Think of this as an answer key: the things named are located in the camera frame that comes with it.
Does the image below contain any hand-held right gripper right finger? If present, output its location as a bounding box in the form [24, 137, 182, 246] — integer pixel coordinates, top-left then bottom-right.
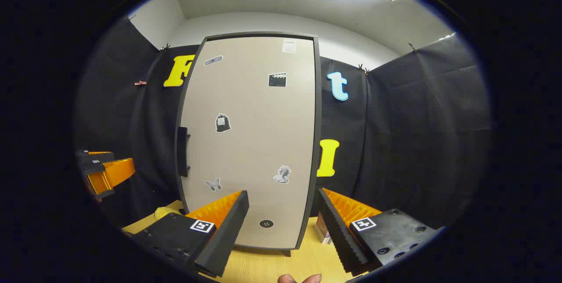
[317, 188, 440, 276]

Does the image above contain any black backdrop cloth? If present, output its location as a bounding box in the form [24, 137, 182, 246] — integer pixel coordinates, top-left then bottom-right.
[75, 17, 492, 231]

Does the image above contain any dark grey cabinet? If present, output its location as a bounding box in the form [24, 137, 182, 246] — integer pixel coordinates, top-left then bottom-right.
[175, 31, 323, 258]

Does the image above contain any beige cabinet door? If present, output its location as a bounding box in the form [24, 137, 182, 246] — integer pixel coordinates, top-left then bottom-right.
[179, 36, 317, 248]

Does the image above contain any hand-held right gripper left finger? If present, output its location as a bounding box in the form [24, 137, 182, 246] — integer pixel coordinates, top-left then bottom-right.
[132, 190, 250, 278]

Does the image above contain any black door handle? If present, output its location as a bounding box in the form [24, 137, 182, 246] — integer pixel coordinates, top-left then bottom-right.
[177, 127, 191, 178]

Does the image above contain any yellow lemon-shaped object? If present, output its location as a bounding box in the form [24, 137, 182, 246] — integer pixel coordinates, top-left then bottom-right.
[154, 206, 178, 221]

